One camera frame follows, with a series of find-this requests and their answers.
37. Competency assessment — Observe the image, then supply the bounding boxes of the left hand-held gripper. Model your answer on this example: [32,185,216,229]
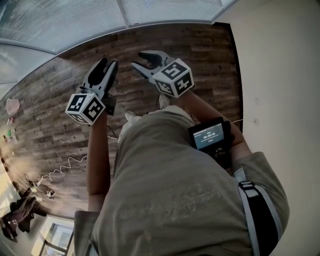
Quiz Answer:
[65,57,119,126]

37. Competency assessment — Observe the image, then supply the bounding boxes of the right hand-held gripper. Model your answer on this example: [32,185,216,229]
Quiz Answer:
[130,50,195,99]

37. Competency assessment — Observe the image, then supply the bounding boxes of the person's right forearm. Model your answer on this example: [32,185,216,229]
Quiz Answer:
[178,89,252,165]

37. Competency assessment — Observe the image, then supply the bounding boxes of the person's left forearm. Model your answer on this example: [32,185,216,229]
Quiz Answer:
[86,113,112,213]

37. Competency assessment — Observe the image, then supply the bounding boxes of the person's right shoe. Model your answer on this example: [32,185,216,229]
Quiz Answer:
[158,93,171,110]

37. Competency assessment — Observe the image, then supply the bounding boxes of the person's shoe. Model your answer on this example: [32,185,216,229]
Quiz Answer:
[124,110,137,123]
[158,93,171,110]

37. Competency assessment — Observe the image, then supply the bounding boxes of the person's left shoe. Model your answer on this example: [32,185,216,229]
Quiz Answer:
[124,110,137,123]

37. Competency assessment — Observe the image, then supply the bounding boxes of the person's light trousers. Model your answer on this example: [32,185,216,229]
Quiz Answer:
[116,104,197,151]

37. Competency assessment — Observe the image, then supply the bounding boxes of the frosted glass panel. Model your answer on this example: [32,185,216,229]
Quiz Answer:
[0,42,59,101]

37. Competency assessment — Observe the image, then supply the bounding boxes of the black baseboard strip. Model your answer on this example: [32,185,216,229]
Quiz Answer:
[213,21,245,133]

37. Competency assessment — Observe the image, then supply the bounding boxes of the pink plastic bucket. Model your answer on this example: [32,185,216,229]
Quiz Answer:
[5,98,21,113]

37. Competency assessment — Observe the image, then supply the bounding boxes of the cluster of small floor items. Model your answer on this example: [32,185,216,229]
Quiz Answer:
[1,116,19,144]

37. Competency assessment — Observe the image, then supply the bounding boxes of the person's light short-sleeved shirt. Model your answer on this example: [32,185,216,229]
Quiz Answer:
[73,109,291,256]

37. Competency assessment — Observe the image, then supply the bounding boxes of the white-framed glass panel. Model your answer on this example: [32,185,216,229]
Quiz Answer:
[30,214,76,256]

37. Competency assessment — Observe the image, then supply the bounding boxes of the glass partition frame post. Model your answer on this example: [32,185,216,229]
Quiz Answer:
[116,0,131,29]

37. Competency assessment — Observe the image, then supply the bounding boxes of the long white cable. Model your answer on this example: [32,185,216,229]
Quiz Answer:
[36,154,88,186]

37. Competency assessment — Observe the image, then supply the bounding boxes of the tangle of dark cables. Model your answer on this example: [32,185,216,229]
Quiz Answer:
[23,173,56,201]

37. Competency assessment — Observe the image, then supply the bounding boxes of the black white-edged arm strap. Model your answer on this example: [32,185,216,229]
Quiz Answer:
[236,180,284,256]

